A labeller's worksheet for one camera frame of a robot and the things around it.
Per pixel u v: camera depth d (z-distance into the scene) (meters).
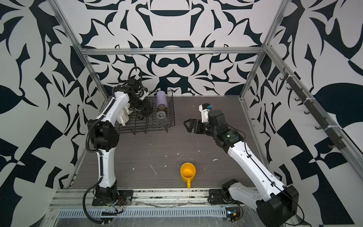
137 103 0.81
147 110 0.85
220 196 0.74
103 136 0.56
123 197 0.73
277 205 0.37
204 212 0.71
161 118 0.96
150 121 0.99
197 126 0.64
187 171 0.81
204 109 0.66
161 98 1.02
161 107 1.00
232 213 0.71
